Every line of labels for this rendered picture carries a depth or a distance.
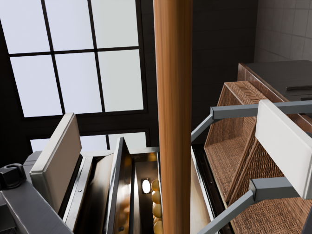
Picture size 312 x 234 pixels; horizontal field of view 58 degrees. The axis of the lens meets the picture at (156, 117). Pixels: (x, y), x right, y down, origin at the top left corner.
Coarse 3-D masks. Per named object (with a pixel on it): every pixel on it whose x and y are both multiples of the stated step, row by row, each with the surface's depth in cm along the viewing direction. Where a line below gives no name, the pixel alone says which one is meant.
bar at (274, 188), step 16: (224, 112) 116; (240, 112) 116; (256, 112) 117; (288, 112) 117; (304, 112) 118; (256, 192) 73; (272, 192) 73; (288, 192) 73; (240, 208) 76; (208, 224) 81; (224, 224) 79
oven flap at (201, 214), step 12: (192, 156) 184; (192, 168) 177; (192, 180) 168; (192, 192) 159; (204, 192) 152; (192, 204) 151; (204, 204) 148; (192, 216) 144; (204, 216) 141; (192, 228) 138
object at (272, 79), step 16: (240, 64) 190; (256, 64) 190; (272, 64) 188; (288, 64) 187; (304, 64) 185; (240, 80) 192; (256, 80) 164; (272, 80) 160; (288, 80) 159; (304, 80) 157; (272, 96) 144; (288, 96) 139; (304, 96) 138; (304, 128) 116
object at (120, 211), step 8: (120, 144) 182; (120, 152) 174; (128, 152) 193; (120, 160) 166; (128, 160) 186; (120, 168) 160; (128, 168) 180; (120, 176) 155; (128, 176) 174; (120, 184) 151; (128, 184) 169; (120, 192) 147; (128, 192) 164; (112, 200) 136; (120, 200) 143; (128, 200) 159; (112, 208) 131; (120, 208) 139; (128, 208) 154; (112, 216) 127; (120, 216) 135; (128, 216) 150; (112, 224) 123; (120, 224) 132; (128, 224) 146; (112, 232) 119; (120, 232) 129; (128, 232) 142
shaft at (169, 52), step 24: (168, 0) 20; (192, 0) 21; (168, 24) 21; (168, 48) 22; (168, 72) 22; (168, 96) 23; (168, 120) 24; (168, 144) 25; (168, 168) 26; (168, 192) 28; (168, 216) 29
